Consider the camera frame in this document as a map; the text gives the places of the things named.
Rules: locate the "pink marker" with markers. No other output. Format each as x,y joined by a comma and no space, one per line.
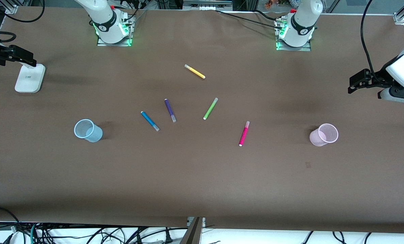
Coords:
244,134

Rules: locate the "green marker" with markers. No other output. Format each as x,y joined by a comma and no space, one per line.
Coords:
210,108

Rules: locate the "white stand with pole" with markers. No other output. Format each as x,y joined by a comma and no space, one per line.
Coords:
29,79

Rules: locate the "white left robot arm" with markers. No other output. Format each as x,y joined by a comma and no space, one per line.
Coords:
303,20

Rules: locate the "black power plug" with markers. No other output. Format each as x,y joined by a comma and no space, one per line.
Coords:
168,237

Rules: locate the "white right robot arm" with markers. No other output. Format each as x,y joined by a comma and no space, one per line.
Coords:
103,17

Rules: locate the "brown table support beam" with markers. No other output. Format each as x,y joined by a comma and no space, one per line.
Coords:
193,232

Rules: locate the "purple marker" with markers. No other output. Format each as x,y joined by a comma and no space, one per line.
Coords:
170,110

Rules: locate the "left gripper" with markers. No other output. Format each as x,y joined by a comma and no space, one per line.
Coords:
380,76

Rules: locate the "light blue plastic cup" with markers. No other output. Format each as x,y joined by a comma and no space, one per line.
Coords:
88,131

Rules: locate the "blue marker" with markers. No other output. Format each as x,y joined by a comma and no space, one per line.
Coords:
149,121

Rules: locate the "aluminium frame bar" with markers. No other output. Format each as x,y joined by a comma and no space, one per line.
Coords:
207,4

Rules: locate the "yellow marker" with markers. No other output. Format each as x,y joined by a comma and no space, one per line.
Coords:
195,71

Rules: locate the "light pink plastic cup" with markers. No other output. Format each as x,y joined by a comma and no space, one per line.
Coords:
323,135

